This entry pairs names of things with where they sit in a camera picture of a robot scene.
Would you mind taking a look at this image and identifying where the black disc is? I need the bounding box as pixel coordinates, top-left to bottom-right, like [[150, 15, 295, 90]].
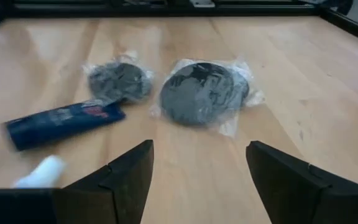
[[149, 57, 265, 139], [81, 51, 155, 105]]

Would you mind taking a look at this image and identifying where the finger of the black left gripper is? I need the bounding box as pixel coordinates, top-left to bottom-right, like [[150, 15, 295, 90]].
[[53, 139, 155, 224], [246, 140, 358, 224]]

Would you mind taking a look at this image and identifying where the silver frame plate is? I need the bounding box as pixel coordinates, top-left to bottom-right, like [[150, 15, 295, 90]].
[[190, 0, 216, 8]]

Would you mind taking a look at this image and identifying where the white toothpaste tube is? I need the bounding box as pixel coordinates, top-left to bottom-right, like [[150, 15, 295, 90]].
[[12, 154, 67, 189]]

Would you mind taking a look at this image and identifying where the dark blue toiletry tube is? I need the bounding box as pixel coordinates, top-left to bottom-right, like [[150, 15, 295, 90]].
[[3, 101, 127, 152]]

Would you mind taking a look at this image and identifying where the black aluminium table frame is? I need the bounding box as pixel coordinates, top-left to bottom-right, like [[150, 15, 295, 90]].
[[0, 0, 358, 47]]

